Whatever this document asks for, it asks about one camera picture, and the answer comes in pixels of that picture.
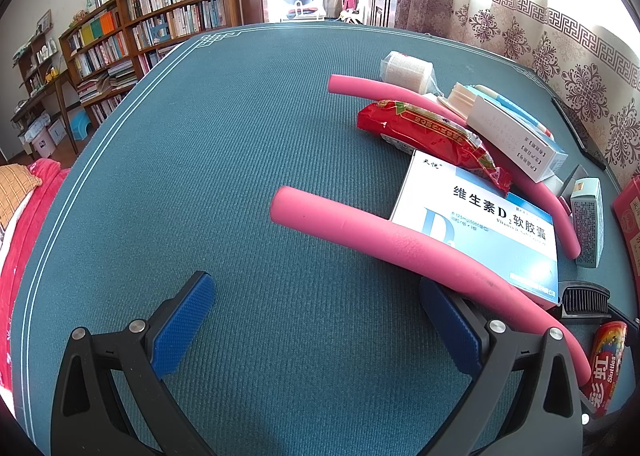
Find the pink foam tube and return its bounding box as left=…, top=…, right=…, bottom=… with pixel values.
left=270, top=186, right=593, bottom=399
left=327, top=74, right=582, bottom=261

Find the red cardboard box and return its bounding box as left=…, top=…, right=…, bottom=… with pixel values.
left=611, top=175, right=640, bottom=287

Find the orange cushion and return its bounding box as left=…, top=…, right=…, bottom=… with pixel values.
left=0, top=163, right=44, bottom=232

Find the red blanket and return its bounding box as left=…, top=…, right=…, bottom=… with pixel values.
left=0, top=159, right=71, bottom=402

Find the small pale teal box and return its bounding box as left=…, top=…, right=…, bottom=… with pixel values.
left=570, top=177, right=605, bottom=269

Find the black smartphone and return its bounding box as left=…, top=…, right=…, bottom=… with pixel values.
left=550, top=96, right=608, bottom=171

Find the white medicine box blue stripe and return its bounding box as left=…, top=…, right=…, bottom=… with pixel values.
left=467, top=86, right=570, bottom=184

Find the red snack packet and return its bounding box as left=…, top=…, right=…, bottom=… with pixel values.
left=357, top=99, right=513, bottom=194

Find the small white box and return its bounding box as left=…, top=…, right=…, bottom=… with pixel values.
left=542, top=172, right=571, bottom=194

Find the red candy tube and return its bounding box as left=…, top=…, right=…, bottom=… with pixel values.
left=582, top=321, right=628, bottom=419

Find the black comb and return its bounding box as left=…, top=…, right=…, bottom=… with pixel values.
left=557, top=281, right=613, bottom=319

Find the patterned beige curtain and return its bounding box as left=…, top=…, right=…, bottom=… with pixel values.
left=395, top=0, right=640, bottom=197

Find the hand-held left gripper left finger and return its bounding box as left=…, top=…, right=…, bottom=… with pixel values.
left=50, top=270, right=217, bottom=456

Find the large blue white medicine box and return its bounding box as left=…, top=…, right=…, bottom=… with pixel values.
left=389, top=150, right=562, bottom=312

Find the white storage bin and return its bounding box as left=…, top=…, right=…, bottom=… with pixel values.
left=22, top=119, right=66, bottom=158

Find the small wooden shelf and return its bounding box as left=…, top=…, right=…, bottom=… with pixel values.
left=10, top=10, right=81, bottom=157

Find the teal table mat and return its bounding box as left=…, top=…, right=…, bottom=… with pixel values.
left=12, top=21, right=640, bottom=456

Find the blue plastic stool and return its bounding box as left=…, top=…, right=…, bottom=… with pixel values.
left=67, top=109, right=94, bottom=140

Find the wooden bookshelf with books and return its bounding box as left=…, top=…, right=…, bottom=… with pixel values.
left=59, top=0, right=241, bottom=124

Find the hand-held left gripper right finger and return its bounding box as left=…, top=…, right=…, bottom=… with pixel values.
left=419, top=276, right=586, bottom=456

